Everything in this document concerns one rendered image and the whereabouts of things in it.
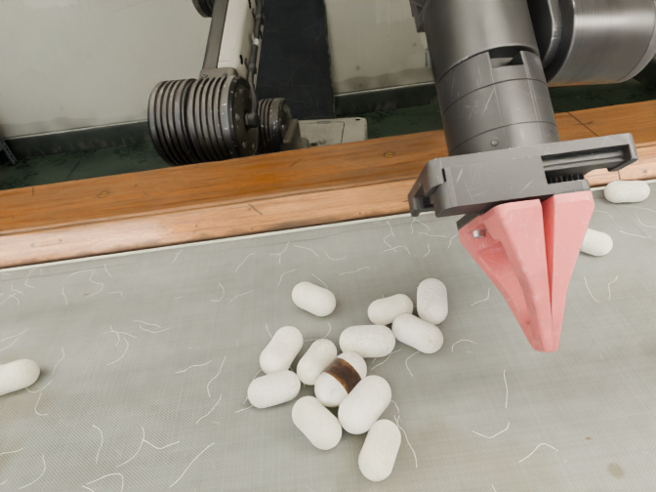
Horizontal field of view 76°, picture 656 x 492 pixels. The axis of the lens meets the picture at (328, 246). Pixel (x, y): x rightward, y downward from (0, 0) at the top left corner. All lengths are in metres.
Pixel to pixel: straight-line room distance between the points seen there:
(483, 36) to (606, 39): 0.08
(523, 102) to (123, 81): 2.37
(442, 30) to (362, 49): 2.08
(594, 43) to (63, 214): 0.46
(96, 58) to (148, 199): 2.09
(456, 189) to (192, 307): 0.23
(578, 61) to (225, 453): 0.30
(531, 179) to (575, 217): 0.03
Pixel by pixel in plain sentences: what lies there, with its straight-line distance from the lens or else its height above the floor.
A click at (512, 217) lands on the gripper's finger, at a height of 0.86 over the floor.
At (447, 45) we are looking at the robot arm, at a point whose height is 0.91.
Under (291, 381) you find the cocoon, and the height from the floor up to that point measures 0.76.
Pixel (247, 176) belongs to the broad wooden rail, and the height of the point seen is 0.76.
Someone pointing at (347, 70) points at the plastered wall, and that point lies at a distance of 2.37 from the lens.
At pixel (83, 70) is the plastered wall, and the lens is 2.58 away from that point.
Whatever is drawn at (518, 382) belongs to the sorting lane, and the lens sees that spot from 0.30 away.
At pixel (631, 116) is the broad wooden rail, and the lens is 0.57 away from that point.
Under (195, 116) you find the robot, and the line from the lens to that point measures 0.63.
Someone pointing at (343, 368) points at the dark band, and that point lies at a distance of 0.27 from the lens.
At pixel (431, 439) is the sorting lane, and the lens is 0.27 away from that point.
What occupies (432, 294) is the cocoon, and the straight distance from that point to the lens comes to 0.31.
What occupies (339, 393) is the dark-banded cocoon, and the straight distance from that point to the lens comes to 0.27.
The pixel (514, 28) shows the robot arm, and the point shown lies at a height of 0.92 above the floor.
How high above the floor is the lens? 0.99
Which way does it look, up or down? 41 degrees down
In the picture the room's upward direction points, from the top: 8 degrees counter-clockwise
